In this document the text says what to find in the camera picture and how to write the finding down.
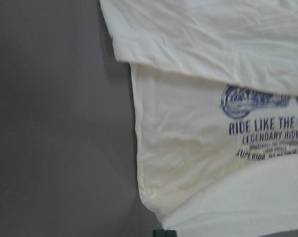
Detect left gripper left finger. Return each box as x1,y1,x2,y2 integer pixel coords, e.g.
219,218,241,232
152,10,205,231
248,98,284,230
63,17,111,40
153,229,165,237

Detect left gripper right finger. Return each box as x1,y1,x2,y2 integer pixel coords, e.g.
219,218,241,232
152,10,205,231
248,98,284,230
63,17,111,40
165,230,176,237

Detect beige long sleeve shirt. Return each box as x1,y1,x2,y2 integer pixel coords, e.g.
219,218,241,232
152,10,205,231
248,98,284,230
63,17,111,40
100,0,298,237

